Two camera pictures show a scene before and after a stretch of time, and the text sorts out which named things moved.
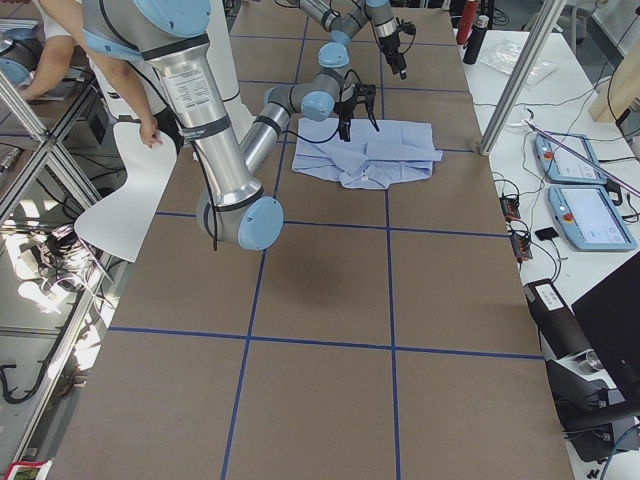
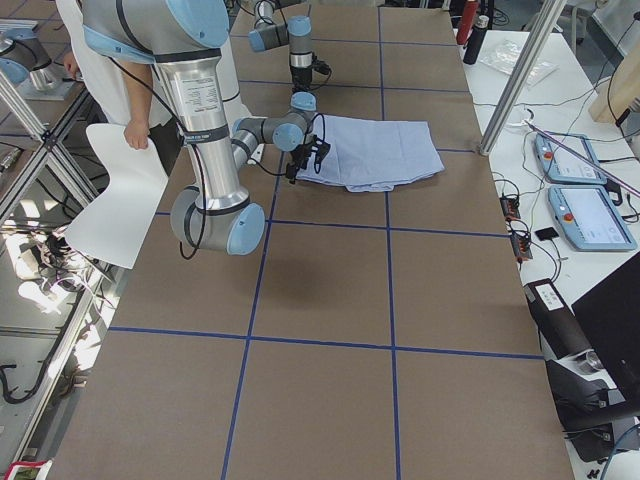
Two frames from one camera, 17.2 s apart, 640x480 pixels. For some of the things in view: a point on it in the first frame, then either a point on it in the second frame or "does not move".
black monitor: (610, 312) does not move
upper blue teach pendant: (559, 165) does not move
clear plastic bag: (505, 55) does not move
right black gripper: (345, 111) → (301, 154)
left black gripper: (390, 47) → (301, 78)
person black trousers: (61, 28) → (123, 93)
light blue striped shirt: (399, 151) does not move
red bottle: (466, 22) does not move
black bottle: (476, 39) does not move
